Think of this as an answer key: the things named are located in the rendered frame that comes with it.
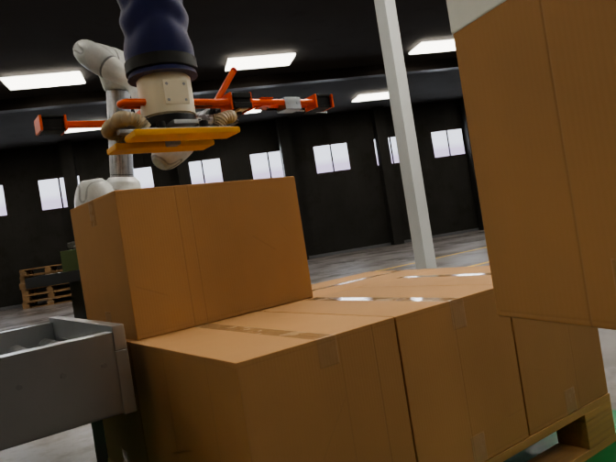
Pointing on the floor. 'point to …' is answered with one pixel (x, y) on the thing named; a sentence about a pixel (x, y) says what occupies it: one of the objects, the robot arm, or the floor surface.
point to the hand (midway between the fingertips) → (239, 104)
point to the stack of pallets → (42, 291)
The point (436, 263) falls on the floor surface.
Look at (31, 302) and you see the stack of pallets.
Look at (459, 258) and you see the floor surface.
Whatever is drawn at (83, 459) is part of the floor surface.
